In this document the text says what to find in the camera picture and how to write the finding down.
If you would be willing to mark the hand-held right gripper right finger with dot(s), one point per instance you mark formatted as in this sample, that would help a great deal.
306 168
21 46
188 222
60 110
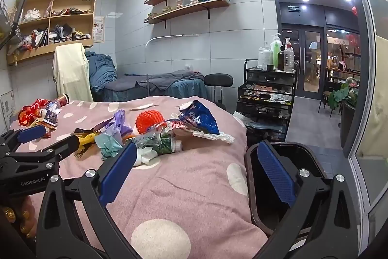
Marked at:
275 174

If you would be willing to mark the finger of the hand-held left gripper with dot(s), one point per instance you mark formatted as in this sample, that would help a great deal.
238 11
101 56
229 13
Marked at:
30 133
60 147

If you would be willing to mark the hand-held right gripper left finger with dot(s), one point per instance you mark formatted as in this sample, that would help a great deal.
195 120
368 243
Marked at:
118 174

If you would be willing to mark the yellow ridged toy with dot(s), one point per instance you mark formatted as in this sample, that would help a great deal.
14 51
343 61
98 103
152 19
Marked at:
86 139

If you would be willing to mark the dark brown trash bin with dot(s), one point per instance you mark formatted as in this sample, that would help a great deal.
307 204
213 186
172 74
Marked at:
254 201

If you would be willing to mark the purple plastic bag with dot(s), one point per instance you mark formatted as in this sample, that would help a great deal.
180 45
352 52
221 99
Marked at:
119 122

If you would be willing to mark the person's left hand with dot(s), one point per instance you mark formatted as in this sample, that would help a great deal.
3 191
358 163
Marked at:
18 216

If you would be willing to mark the small dark packet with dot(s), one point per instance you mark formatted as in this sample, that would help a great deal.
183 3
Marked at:
51 116

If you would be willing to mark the teal crumpled tissue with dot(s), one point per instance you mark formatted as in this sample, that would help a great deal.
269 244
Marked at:
109 145

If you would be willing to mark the white tissue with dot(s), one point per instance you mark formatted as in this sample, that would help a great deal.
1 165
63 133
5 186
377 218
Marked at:
145 157

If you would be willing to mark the red can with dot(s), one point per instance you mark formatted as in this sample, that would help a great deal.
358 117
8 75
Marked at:
62 100

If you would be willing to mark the crushed green plastic bottle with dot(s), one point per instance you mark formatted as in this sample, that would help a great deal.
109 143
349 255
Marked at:
160 140

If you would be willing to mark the orange spiky ball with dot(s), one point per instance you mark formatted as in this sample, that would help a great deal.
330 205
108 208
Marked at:
148 122

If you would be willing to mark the pink polka-dot blanket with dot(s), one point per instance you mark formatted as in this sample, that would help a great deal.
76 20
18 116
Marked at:
188 186

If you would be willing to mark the crumpled white wrapper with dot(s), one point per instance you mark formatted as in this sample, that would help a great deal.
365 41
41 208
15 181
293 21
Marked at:
212 136

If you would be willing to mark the cream cloth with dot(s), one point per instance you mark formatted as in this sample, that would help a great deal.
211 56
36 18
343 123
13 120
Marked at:
71 71

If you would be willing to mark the black mesh cart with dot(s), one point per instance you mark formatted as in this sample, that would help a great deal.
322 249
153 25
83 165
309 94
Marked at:
266 95

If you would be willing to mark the pile of blue blankets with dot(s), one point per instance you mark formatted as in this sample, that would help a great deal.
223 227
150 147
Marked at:
100 71

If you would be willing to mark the dark plant pot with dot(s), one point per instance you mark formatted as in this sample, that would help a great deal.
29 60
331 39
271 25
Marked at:
347 122

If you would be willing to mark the blue snack bag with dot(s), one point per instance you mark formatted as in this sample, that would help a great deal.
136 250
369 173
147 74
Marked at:
200 116

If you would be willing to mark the grey covered massage bed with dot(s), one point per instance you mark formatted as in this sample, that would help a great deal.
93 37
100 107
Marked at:
157 83

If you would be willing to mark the green potted plant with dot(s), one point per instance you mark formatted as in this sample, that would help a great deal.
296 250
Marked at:
342 95

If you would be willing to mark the black stool chair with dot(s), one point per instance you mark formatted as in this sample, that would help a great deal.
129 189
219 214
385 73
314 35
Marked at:
218 80

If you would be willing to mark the dark bottle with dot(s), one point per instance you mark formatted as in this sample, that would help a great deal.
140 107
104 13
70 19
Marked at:
280 60

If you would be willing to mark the glass double door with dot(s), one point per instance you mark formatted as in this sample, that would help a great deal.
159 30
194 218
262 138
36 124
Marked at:
301 58

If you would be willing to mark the white pump bottle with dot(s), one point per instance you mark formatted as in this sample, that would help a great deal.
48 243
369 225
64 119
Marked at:
265 55

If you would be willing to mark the green pump bottle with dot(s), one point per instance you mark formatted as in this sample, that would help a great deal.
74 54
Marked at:
276 49

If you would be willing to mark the white curved pole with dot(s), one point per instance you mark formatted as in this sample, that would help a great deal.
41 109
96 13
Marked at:
169 37

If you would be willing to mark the wooden wall cabinet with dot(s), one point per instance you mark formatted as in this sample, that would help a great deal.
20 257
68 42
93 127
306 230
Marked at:
45 50

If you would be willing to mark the wall poster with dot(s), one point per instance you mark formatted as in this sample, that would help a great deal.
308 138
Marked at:
98 30

